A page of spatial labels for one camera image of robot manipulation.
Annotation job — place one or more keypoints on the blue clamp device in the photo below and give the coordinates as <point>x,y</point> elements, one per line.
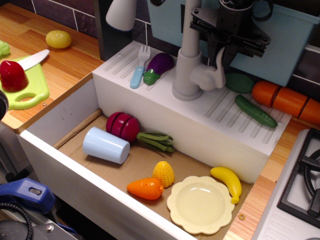
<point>28,194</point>

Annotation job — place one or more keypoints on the yellow toy lemon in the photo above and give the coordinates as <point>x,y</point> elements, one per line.
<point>58,39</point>

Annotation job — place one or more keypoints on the purple sliced toy beet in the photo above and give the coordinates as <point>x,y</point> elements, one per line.
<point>123,126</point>

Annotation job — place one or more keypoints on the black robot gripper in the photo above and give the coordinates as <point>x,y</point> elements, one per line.
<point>231,26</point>

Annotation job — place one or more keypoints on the white toy knife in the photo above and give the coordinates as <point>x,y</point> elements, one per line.
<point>32,60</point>

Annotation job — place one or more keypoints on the red toy pepper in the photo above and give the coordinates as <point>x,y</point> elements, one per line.
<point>12,76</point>

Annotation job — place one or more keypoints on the yellow toy banana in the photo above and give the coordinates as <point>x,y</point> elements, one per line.
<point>230,179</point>

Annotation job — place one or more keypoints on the black stove burner grate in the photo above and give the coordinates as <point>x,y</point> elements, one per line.
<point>301,195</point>

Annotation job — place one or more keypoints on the yellow toy corn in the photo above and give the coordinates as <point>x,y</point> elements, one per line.
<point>164,173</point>

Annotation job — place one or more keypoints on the white hanging lamp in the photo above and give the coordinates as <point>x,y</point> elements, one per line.
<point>121,15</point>

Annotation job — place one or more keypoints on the light blue storage bin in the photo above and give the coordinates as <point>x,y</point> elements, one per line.
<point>288,29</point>

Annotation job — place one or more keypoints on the green toy vegetable piece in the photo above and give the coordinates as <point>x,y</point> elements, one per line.
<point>4,49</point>

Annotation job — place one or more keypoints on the dark green toy avocado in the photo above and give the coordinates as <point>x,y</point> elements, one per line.
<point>239,83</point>

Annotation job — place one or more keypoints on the orange sliced wooden carrot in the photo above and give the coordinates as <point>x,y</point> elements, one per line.
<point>287,100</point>

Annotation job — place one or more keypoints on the white fork blue handle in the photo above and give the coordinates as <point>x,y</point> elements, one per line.
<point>144,54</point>

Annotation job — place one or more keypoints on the lime green cutting board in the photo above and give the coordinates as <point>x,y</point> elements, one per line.
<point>36,91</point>

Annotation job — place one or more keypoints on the purple toy eggplant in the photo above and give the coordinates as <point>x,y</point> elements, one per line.
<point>159,64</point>

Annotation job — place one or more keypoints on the green toy cucumber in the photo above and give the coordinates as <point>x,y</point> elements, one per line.
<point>255,112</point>

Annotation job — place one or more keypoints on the green felt beans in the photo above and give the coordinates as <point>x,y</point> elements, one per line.
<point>158,141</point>

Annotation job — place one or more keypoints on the grey toy faucet with lever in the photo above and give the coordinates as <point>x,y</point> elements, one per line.
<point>191,75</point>

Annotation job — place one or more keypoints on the black camera lens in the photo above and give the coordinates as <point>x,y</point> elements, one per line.
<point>4,104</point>

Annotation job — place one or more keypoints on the orange plastic toy carrot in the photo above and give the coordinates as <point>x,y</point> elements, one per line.
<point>149,188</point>

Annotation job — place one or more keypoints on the white toy stove top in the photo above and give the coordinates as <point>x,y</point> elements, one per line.
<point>276,224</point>

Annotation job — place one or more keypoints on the light blue plastic cup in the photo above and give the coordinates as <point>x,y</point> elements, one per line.
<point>101,144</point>

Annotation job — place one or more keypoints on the white toy sink unit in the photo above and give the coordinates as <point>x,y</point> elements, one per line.
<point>207,132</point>

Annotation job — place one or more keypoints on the cream scalloped plate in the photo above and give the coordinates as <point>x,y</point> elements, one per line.
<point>200,205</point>

